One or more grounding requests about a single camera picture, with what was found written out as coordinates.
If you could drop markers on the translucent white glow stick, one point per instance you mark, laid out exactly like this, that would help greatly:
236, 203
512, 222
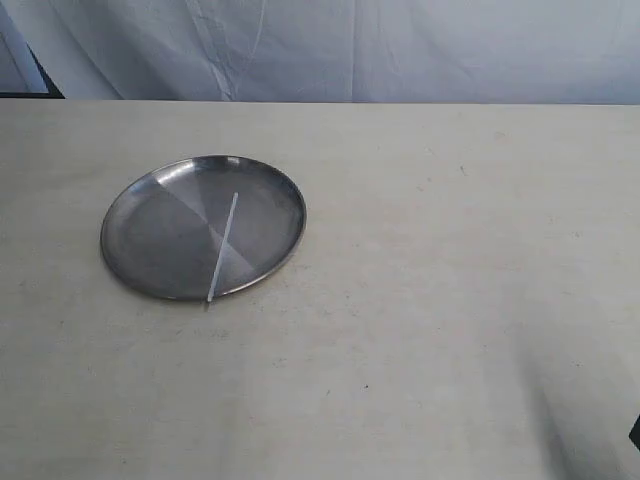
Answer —
222, 248

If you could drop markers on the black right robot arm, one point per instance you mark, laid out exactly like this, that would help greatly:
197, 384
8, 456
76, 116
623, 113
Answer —
633, 417

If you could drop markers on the white backdrop cloth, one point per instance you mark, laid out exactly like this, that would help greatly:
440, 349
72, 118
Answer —
337, 51

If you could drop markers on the dark frame behind table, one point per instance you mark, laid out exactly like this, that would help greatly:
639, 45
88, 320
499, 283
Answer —
22, 75

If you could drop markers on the round steel plate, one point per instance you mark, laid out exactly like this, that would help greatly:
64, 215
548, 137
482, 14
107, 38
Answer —
162, 234

